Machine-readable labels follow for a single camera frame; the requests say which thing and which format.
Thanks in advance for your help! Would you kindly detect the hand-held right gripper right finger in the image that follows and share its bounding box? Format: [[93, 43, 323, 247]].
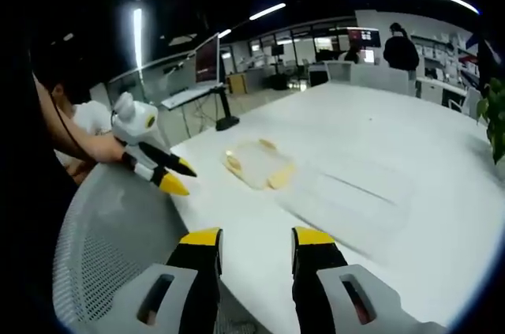
[[291, 226, 447, 334]]

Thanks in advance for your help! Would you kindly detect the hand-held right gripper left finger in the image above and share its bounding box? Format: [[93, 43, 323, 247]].
[[96, 227, 224, 334]]

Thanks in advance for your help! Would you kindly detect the yellowish plastic buckle part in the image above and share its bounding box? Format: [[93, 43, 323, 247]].
[[225, 153, 243, 173], [267, 163, 297, 190]]

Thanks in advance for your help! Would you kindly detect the white keyboard shelf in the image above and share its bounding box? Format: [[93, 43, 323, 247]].
[[160, 84, 223, 111]]

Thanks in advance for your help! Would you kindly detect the black monitor stand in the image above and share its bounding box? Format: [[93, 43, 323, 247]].
[[210, 84, 241, 132]]

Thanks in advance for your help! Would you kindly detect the grey mesh office chair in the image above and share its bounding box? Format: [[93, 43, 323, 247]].
[[52, 161, 256, 334]]

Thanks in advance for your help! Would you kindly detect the clear plastic tray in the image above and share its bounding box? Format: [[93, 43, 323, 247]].
[[219, 137, 297, 192]]

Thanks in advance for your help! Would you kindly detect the computer monitor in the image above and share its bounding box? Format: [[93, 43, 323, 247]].
[[194, 32, 223, 85]]

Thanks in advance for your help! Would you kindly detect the cardboard box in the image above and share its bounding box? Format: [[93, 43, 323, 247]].
[[228, 73, 249, 95]]

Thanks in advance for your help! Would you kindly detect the person's dark clothing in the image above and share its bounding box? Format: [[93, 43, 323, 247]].
[[0, 33, 80, 334]]

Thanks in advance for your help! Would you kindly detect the white partition counter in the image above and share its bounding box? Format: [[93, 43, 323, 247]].
[[322, 58, 417, 97]]

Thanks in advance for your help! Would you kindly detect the green potted plant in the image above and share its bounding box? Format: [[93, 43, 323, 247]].
[[475, 77, 505, 166]]

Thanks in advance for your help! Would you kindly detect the thin black cable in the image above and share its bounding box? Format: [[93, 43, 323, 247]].
[[47, 87, 98, 162]]

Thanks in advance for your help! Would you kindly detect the wall screen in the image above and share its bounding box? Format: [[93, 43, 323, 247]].
[[346, 26, 381, 63]]

